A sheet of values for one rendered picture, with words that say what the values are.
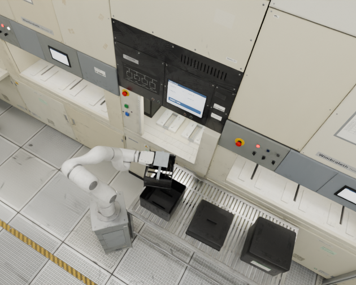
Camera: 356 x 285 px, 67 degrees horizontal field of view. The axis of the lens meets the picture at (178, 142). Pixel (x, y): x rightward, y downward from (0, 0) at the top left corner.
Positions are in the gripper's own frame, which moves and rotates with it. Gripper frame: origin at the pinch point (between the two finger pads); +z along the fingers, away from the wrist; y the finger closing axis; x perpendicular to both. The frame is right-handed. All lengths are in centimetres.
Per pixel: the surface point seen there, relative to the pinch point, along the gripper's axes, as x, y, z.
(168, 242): -125, 20, 16
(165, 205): -48, 13, 8
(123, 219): -49, 29, -23
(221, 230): -39, 29, 53
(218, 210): -39, 14, 51
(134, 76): 32, -46, -28
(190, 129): -35, -60, 20
